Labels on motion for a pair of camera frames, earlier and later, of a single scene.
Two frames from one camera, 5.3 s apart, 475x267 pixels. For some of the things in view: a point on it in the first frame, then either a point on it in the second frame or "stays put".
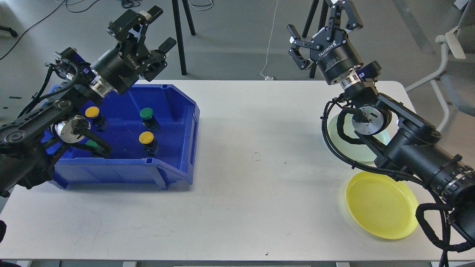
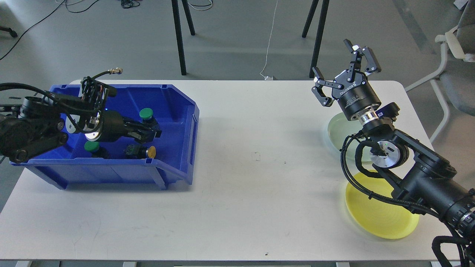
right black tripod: (313, 72) stays put
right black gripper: (335, 57) -> (357, 96)
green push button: (148, 120) stays put
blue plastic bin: (151, 129) stays put
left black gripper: (116, 69) -> (112, 126)
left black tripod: (178, 29) stays put
